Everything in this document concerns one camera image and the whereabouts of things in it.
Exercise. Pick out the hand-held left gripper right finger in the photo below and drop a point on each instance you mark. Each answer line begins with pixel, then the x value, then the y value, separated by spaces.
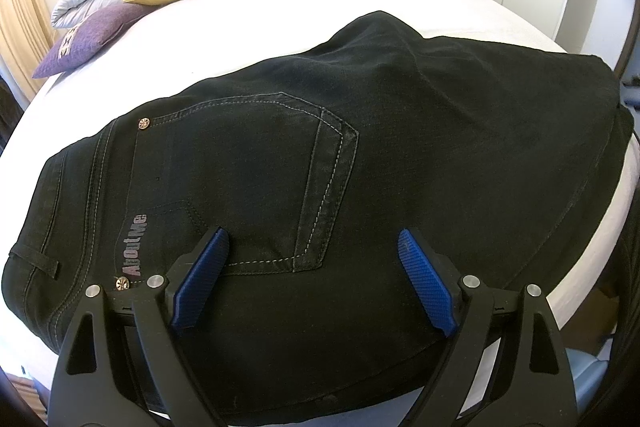
pixel 426 283

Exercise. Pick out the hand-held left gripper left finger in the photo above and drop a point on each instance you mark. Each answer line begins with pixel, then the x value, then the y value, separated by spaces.
pixel 200 278

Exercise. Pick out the black pants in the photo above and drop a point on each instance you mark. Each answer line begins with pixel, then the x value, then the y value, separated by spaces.
pixel 400 132

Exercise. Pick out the white bed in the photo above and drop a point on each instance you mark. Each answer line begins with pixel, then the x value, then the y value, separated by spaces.
pixel 250 32

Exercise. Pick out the purple cushion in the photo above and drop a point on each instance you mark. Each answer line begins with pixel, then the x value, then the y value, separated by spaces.
pixel 90 39

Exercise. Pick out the beige curtain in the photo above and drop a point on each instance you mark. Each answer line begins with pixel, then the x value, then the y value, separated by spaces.
pixel 20 7

